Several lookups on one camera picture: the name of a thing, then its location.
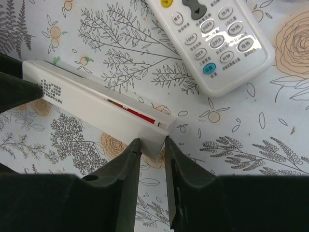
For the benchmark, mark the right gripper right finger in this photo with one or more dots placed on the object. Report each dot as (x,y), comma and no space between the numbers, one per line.
(202,202)

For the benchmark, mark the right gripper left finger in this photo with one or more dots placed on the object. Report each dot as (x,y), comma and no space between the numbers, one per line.
(103,201)

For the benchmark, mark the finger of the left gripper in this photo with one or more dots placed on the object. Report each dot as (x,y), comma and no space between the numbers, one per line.
(14,90)

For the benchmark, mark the slim white remote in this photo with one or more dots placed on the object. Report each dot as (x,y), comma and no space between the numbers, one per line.
(87,101)

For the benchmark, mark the red orange battery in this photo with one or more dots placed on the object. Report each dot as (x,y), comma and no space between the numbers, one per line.
(144,117)

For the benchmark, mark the white ac remote lower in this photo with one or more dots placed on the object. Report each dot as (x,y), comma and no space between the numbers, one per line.
(219,41)

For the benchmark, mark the floral table mat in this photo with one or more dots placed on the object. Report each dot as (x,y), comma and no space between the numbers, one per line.
(257,129)

